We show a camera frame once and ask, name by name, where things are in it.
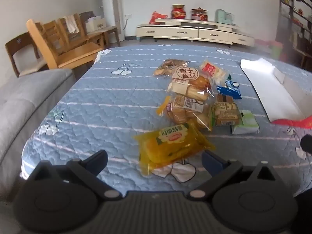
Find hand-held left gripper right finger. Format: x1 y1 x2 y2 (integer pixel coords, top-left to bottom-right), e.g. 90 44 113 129
188 150 281 201

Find grey sofa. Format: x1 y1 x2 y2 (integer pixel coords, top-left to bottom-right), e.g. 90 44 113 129
0 68 75 176

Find blue snack packet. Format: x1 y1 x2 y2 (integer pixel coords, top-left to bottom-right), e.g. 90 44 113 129
216 79 243 100

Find brown chair with white seat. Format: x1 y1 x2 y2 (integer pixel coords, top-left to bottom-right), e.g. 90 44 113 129
5 31 49 78

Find green cracker packet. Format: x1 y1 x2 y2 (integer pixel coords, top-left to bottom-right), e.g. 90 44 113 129
212 102 242 127

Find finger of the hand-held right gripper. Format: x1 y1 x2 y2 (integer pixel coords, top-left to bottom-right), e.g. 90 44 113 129
300 135 312 154

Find bread bag with round label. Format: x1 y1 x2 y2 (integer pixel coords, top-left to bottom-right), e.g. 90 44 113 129
168 65 216 103

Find dark wooden chair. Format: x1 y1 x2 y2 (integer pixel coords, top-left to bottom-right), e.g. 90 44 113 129
80 11 121 48

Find mint green kitchen appliance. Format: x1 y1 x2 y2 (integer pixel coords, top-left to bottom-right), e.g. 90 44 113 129
215 9 227 24

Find white towel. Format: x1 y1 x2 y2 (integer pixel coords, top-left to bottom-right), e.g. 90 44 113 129
65 15 80 34

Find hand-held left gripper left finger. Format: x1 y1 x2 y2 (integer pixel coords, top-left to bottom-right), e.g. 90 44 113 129
30 150 123 201

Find round cookies clear bag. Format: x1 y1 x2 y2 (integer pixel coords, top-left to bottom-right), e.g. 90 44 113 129
157 95 215 132

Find wooden dining table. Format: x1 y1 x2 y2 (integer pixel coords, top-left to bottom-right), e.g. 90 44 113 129
294 46 312 69

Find yellow snack packet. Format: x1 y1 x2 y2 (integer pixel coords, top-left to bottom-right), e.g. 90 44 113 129
134 121 216 176

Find red pavilion gift box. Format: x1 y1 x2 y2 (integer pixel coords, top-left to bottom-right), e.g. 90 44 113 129
191 7 209 21

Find white gift box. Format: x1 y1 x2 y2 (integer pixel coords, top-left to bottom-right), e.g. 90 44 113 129
85 16 107 33

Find light green snack packet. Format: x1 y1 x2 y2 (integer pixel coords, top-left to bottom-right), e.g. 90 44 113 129
231 110 260 135

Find green bucket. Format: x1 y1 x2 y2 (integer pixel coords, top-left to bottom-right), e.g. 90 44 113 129
270 41 284 59

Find red plastic bag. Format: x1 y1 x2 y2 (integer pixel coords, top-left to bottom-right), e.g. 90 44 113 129
149 11 168 25

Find cream TV cabinet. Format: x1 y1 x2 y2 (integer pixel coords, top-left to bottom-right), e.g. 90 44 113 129
136 18 255 48

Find dark wooden display shelf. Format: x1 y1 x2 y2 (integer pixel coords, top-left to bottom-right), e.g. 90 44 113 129
275 0 312 61

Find brown cookie packet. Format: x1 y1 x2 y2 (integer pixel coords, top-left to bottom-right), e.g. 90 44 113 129
153 58 190 78

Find white red-label snack packet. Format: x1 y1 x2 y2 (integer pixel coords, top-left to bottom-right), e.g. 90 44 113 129
200 60 231 84

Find white standing air conditioner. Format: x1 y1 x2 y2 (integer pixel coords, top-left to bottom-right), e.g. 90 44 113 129
100 0 126 42

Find red round jar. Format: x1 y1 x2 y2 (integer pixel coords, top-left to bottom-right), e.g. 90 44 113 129
171 4 187 19

